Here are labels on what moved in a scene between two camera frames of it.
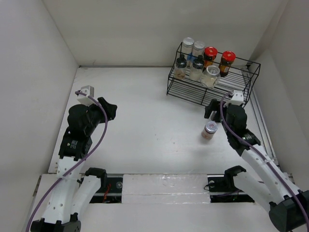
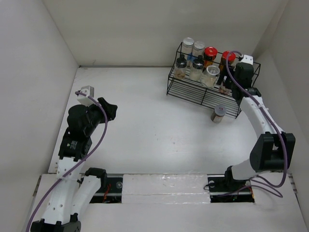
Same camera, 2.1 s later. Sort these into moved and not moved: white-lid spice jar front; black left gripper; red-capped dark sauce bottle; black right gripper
Moved: black right gripper; white-lid spice jar front
Not moved: red-capped dark sauce bottle; black left gripper
